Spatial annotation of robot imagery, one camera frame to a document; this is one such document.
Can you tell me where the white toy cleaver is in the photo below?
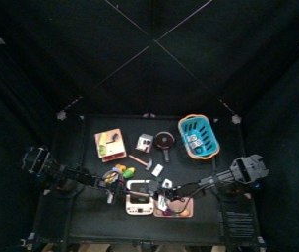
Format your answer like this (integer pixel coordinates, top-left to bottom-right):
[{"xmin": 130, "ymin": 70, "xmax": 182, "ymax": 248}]
[{"xmin": 157, "ymin": 194, "xmax": 170, "ymax": 212}]

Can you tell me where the green toy fruit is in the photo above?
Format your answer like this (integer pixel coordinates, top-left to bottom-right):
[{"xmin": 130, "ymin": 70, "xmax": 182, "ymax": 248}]
[{"xmin": 122, "ymin": 166, "xmax": 137, "ymax": 180}]

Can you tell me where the small white card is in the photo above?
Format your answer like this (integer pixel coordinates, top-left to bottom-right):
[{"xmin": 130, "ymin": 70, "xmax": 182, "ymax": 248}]
[{"xmin": 151, "ymin": 163, "xmax": 166, "ymax": 178}]

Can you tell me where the white toy microwave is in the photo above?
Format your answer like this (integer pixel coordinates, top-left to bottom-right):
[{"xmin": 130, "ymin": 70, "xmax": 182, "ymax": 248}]
[{"xmin": 124, "ymin": 178, "xmax": 157, "ymax": 216}]

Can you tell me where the pink tray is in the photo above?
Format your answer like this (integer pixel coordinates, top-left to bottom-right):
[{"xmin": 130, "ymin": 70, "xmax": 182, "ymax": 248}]
[{"xmin": 153, "ymin": 196, "xmax": 195, "ymax": 219}]

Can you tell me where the small white and black box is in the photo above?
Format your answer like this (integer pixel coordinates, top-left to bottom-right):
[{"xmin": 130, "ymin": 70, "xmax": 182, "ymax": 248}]
[{"xmin": 135, "ymin": 133, "xmax": 155, "ymax": 154}]

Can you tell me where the dark toy frying pan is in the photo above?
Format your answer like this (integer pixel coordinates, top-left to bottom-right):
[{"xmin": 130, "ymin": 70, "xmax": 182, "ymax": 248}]
[{"xmin": 154, "ymin": 131, "xmax": 178, "ymax": 163}]

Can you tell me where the small white item in basket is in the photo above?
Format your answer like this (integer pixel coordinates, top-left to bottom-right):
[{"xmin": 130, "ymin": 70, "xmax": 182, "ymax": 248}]
[{"xmin": 187, "ymin": 133, "xmax": 205, "ymax": 153}]

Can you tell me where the white printed label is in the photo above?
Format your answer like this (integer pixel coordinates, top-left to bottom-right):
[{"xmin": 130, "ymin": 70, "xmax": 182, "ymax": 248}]
[{"xmin": 226, "ymin": 210, "xmax": 256, "ymax": 240}]

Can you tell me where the blue basket with orange rim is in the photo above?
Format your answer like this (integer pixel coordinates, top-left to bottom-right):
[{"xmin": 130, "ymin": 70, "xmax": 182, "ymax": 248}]
[{"xmin": 178, "ymin": 113, "xmax": 222, "ymax": 160}]

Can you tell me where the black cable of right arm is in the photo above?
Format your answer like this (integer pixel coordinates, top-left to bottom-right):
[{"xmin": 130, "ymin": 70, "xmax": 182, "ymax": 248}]
[{"xmin": 174, "ymin": 190, "xmax": 210, "ymax": 215}]

